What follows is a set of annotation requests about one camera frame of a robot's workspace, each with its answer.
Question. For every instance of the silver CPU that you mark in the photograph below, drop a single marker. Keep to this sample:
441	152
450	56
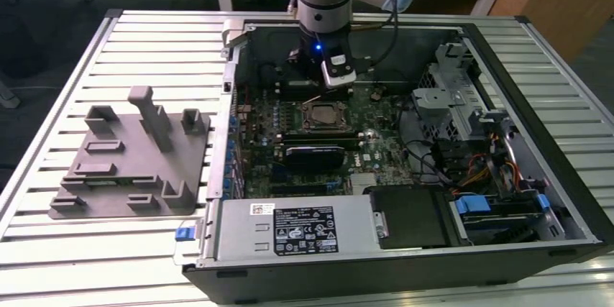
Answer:
327	114

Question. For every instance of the black RAM slot row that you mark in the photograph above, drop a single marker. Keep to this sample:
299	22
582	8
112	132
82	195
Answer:
293	91
317	138

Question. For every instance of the black graphics card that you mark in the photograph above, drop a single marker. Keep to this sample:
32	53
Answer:
314	159

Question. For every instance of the perforated metal drive cage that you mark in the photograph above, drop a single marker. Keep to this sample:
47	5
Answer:
446	105

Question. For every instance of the green motherboard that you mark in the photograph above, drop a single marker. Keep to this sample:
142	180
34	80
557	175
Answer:
383	163

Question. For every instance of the silver heat sink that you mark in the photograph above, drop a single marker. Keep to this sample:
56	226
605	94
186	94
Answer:
365	183

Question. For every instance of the grey parts rack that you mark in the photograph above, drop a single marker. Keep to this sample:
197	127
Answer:
134	163

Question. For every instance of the black plastic fan shroud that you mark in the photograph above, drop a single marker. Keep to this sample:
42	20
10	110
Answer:
413	217

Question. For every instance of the grey power supply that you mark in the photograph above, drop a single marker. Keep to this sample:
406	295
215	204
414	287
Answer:
239	228

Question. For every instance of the blue disk carrier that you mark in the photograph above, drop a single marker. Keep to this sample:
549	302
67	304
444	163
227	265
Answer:
473	204

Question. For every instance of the brown wooden cabinet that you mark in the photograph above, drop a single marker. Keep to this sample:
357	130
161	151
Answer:
566	5

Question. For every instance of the blue plastic latch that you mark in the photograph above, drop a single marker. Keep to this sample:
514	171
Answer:
185	234

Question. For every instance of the black open PC case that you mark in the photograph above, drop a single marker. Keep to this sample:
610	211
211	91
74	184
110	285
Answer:
335	282

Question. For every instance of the blue plastic clip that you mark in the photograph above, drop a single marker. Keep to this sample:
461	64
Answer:
544	202

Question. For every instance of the white metal foot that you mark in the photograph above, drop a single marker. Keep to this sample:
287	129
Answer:
8	98

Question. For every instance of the metal disk bay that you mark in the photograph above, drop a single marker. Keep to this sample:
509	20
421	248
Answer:
552	228

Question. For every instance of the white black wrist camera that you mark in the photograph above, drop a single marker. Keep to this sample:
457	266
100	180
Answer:
338	69

